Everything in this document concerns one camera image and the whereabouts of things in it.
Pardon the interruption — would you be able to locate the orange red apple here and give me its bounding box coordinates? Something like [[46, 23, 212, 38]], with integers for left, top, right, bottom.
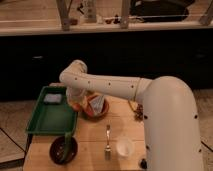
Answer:
[[72, 103, 83, 111]]

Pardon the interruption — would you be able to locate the dark brown bowl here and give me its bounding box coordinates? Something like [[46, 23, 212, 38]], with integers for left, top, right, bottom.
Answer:
[[49, 136, 78, 165]]

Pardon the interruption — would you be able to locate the grey blue sponge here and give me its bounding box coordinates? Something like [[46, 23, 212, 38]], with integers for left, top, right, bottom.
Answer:
[[44, 94, 62, 104]]

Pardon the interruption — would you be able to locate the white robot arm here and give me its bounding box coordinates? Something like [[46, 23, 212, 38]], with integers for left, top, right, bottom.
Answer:
[[59, 60, 204, 171]]

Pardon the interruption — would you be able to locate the small brown food item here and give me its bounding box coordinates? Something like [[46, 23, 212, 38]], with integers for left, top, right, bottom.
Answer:
[[129, 102, 143, 121]]

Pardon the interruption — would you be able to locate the silver fork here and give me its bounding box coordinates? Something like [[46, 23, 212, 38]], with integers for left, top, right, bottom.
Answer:
[[105, 125, 111, 160]]

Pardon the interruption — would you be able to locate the orange clay bowl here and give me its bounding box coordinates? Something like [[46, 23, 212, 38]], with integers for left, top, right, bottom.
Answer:
[[83, 95, 109, 119]]

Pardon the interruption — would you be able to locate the green plastic tray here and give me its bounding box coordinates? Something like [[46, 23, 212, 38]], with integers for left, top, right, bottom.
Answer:
[[26, 86, 78, 136]]

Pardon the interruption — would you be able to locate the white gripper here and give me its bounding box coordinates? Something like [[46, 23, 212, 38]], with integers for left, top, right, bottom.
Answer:
[[66, 87, 87, 106]]

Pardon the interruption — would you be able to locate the white plastic cup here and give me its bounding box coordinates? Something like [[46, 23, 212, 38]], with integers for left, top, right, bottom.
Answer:
[[116, 137, 134, 157]]

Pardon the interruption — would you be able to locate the green handled utensil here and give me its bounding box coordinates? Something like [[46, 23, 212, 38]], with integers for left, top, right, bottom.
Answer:
[[61, 132, 72, 163]]

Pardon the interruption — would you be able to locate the grey folded cloth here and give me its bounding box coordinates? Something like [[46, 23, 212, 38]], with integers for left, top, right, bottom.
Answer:
[[89, 95, 104, 115]]

